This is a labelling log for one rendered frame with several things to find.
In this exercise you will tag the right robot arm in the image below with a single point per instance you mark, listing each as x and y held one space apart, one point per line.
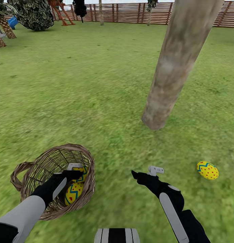
186 227

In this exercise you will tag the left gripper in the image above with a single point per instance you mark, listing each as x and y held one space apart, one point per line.
76 174

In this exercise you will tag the easter egg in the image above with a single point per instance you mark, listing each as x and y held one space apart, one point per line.
83 177
207 170
73 192

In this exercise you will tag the wicker basket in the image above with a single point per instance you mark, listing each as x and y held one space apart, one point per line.
57 207

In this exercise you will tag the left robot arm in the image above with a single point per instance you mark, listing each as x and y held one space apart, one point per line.
16 224

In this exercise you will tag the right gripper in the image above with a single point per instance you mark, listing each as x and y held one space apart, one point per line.
144 178

